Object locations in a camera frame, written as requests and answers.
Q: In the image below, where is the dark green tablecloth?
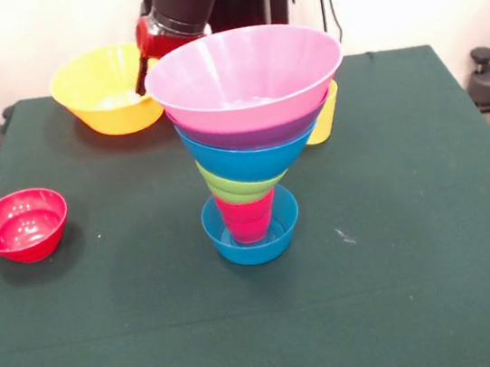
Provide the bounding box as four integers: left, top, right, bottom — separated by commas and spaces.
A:
0, 33, 490, 367

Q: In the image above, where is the small red bowl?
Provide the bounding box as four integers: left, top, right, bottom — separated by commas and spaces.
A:
0, 183, 75, 268

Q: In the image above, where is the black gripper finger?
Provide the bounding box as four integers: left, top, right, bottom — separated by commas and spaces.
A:
129, 52, 155, 97

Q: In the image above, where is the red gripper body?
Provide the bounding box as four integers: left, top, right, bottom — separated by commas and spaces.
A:
132, 5, 216, 62

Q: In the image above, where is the yellow cup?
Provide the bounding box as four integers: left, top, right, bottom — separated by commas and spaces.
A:
297, 79, 345, 146

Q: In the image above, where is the blue bowl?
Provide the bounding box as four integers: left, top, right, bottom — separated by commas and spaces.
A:
177, 113, 325, 193

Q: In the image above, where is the small green bowl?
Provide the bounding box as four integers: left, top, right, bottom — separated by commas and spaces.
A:
195, 147, 290, 212

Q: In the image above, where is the large pink bowl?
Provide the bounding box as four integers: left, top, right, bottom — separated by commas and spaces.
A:
137, 14, 353, 148

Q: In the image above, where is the black levelling knob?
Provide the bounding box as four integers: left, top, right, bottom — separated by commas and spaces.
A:
470, 46, 490, 75
0, 104, 19, 132

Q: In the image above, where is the red cup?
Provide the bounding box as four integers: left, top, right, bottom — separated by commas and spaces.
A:
213, 186, 284, 249

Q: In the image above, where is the translucent teal bowl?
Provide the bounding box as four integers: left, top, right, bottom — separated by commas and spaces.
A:
197, 182, 306, 272

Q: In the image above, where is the large yellow bowl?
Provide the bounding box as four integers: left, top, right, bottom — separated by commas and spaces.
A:
44, 38, 170, 145

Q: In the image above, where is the purple bowl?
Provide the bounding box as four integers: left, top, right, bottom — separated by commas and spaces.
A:
170, 89, 334, 160

